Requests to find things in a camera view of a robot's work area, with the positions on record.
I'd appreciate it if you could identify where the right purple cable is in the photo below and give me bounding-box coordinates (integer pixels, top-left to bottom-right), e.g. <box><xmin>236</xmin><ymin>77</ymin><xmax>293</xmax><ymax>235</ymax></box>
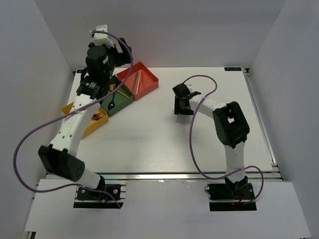
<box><xmin>184</xmin><ymin>75</ymin><xmax>264</xmax><ymax>205</ymax></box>

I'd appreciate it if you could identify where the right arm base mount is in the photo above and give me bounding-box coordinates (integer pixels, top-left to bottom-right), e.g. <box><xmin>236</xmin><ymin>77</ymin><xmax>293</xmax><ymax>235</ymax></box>
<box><xmin>204</xmin><ymin>183</ymin><xmax>257</xmax><ymax>212</ymax></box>

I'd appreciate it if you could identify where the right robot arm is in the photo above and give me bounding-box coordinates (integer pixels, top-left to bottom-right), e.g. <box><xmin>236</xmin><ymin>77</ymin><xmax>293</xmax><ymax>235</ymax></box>
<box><xmin>172</xmin><ymin>83</ymin><xmax>250</xmax><ymax>199</ymax></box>

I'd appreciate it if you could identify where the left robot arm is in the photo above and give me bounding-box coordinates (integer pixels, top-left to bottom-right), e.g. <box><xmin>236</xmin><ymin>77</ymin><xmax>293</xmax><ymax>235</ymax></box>
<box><xmin>38</xmin><ymin>33</ymin><xmax>131</xmax><ymax>199</ymax></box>

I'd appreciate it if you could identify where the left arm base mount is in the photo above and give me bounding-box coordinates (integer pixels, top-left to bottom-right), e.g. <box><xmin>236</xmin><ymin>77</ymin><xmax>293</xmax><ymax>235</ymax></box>
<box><xmin>73</xmin><ymin>183</ymin><xmax>126</xmax><ymax>209</ymax></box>

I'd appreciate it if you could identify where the green chopstick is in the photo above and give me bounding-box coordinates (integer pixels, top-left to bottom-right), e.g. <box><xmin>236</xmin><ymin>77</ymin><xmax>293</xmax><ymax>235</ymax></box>
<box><xmin>133</xmin><ymin>71</ymin><xmax>139</xmax><ymax>89</ymax></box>

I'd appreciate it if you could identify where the gold fork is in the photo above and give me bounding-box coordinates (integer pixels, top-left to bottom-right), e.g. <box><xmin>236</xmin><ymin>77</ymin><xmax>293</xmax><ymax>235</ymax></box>
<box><xmin>91</xmin><ymin>112</ymin><xmax>105</xmax><ymax>120</ymax></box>

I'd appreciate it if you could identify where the purple cable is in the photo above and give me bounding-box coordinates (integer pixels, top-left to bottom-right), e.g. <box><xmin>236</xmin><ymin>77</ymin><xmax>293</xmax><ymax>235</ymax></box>
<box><xmin>184</xmin><ymin>75</ymin><xmax>264</xmax><ymax>205</ymax></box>
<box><xmin>13</xmin><ymin>29</ymin><xmax>135</xmax><ymax>209</ymax></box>

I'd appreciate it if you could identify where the black spoon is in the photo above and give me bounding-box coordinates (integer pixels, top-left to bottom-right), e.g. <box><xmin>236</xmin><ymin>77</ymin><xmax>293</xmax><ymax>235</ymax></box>
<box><xmin>108</xmin><ymin>93</ymin><xmax>115</xmax><ymax>110</ymax></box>

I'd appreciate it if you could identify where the aluminium table frame rail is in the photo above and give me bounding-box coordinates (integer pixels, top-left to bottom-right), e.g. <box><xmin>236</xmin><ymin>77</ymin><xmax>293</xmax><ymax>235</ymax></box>
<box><xmin>242</xmin><ymin>68</ymin><xmax>284</xmax><ymax>181</ymax></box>

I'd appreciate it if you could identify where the white chopstick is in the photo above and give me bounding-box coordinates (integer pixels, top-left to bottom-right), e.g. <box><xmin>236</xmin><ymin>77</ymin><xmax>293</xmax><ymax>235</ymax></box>
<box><xmin>136</xmin><ymin>71</ymin><xmax>142</xmax><ymax>94</ymax></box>

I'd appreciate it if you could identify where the right blue table label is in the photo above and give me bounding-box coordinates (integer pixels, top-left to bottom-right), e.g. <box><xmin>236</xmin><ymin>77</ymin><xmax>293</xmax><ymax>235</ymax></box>
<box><xmin>224</xmin><ymin>67</ymin><xmax>242</xmax><ymax>71</ymax></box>

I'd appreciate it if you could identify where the orange gold spoon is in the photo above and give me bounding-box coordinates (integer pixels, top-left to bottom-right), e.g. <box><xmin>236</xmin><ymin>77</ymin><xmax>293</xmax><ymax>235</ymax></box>
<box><xmin>110</xmin><ymin>84</ymin><xmax>130</xmax><ymax>98</ymax></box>

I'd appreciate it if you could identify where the red square container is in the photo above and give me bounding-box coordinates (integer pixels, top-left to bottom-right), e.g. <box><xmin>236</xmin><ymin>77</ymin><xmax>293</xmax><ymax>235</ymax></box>
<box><xmin>124</xmin><ymin>62</ymin><xmax>159</xmax><ymax>101</ymax></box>

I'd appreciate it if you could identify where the green square container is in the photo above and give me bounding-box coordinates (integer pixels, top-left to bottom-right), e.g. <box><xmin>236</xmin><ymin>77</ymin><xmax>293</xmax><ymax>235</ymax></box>
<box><xmin>101</xmin><ymin>85</ymin><xmax>134</xmax><ymax>117</ymax></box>

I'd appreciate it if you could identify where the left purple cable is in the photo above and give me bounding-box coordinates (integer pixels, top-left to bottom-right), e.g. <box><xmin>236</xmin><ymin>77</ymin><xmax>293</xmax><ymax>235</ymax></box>
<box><xmin>13</xmin><ymin>29</ymin><xmax>135</xmax><ymax>209</ymax></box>

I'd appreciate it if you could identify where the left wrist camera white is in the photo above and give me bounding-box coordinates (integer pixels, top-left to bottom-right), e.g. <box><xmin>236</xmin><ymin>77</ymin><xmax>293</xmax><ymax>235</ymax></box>
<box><xmin>90</xmin><ymin>24</ymin><xmax>115</xmax><ymax>48</ymax></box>

